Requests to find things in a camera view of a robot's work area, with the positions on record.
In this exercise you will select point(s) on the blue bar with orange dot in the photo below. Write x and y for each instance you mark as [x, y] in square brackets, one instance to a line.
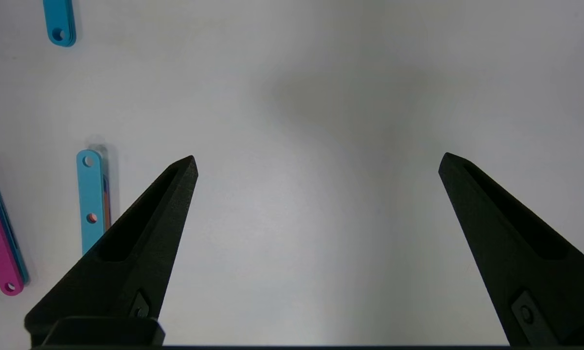
[91, 194]

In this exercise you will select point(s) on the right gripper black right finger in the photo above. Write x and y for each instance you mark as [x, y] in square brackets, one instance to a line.
[539, 272]

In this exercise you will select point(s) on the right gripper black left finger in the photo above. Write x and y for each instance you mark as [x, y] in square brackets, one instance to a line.
[136, 253]

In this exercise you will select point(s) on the short blue bar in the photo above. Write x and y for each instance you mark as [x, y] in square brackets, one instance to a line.
[59, 22]

